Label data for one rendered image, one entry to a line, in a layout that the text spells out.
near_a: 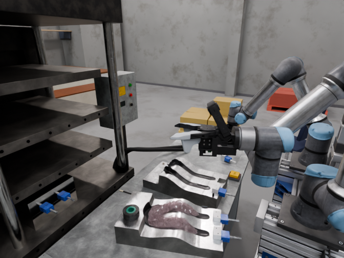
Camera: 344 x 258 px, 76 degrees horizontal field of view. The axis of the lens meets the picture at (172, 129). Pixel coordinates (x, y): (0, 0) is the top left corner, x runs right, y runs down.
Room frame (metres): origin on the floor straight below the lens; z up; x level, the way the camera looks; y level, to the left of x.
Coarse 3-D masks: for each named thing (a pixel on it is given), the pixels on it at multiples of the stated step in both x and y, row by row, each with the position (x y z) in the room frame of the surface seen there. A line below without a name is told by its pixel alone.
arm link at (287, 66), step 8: (280, 64) 1.28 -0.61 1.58; (288, 64) 1.25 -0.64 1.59; (296, 64) 1.25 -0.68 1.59; (280, 72) 1.24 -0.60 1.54; (288, 72) 1.23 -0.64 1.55; (296, 72) 1.24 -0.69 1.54; (272, 80) 1.26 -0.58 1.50; (280, 80) 1.23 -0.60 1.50; (288, 80) 1.24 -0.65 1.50; (264, 88) 1.29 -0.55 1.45; (272, 88) 1.26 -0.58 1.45; (256, 96) 1.31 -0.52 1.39; (264, 96) 1.28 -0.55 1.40; (248, 104) 1.34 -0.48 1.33; (256, 104) 1.30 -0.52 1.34; (240, 112) 1.37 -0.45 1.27; (248, 112) 1.33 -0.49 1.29; (240, 120) 1.33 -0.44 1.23
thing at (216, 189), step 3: (213, 186) 1.06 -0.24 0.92; (216, 186) 1.06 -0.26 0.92; (219, 186) 1.06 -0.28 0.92; (213, 189) 1.04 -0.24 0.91; (216, 189) 1.03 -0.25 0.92; (219, 189) 1.05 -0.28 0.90; (222, 189) 1.05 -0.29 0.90; (225, 189) 1.05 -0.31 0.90; (213, 192) 1.04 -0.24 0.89; (216, 192) 1.03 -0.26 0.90; (219, 192) 1.03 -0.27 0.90; (222, 192) 1.02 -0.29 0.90; (225, 192) 1.02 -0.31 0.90; (219, 195) 1.03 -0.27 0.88; (222, 195) 1.02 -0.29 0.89; (225, 195) 1.03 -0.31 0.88; (228, 195) 1.02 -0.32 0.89; (231, 195) 1.01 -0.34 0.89; (234, 195) 1.01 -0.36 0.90
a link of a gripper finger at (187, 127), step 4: (176, 124) 0.70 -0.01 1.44; (180, 124) 0.69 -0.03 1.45; (184, 124) 0.68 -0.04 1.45; (188, 124) 0.67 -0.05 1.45; (192, 124) 0.67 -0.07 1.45; (196, 124) 0.67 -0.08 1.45; (184, 128) 0.69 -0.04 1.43; (188, 128) 0.67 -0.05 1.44; (192, 128) 0.65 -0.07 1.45; (196, 128) 0.65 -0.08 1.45
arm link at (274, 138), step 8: (256, 128) 0.59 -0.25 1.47; (264, 128) 0.59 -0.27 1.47; (272, 128) 0.59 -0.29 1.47; (280, 128) 0.59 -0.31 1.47; (288, 128) 0.59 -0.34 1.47; (256, 136) 0.57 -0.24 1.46; (264, 136) 0.57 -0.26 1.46; (272, 136) 0.57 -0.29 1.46; (280, 136) 0.56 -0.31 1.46; (288, 136) 0.56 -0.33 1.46; (256, 144) 0.56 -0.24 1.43; (264, 144) 0.56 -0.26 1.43; (272, 144) 0.56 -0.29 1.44; (280, 144) 0.56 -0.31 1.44; (288, 144) 0.56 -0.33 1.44; (256, 152) 0.59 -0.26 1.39; (264, 152) 0.57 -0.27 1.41; (272, 152) 0.56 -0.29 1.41; (280, 152) 0.56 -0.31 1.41; (288, 152) 0.57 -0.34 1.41
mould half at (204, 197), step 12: (156, 168) 1.34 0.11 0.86; (180, 168) 1.24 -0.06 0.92; (192, 168) 1.29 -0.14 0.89; (144, 180) 1.20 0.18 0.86; (156, 180) 1.20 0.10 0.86; (168, 180) 1.12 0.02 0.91; (180, 180) 1.14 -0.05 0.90; (192, 180) 1.17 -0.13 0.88; (204, 180) 1.16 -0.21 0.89; (216, 180) 1.16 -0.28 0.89; (168, 192) 1.12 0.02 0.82; (180, 192) 1.09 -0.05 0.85; (192, 192) 1.05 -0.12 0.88; (204, 192) 1.04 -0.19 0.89; (204, 204) 1.01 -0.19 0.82; (216, 204) 0.98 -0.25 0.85
